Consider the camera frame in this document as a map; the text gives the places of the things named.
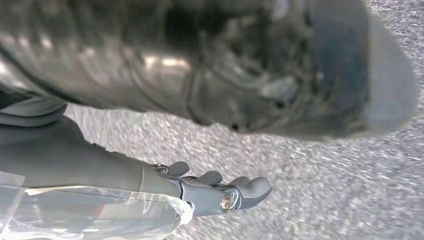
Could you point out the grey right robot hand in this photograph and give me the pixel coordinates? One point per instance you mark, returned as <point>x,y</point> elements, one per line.
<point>198,66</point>

